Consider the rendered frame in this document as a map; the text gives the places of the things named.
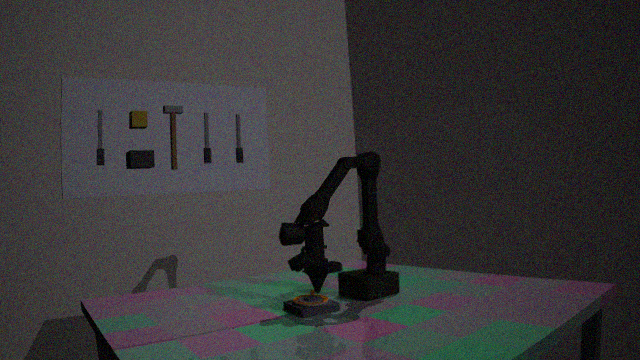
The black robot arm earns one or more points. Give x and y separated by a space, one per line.
370 237

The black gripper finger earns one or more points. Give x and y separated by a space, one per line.
319 279
311 278

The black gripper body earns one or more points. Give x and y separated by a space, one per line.
321 263

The orange round plate with holes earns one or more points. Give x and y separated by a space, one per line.
320 300

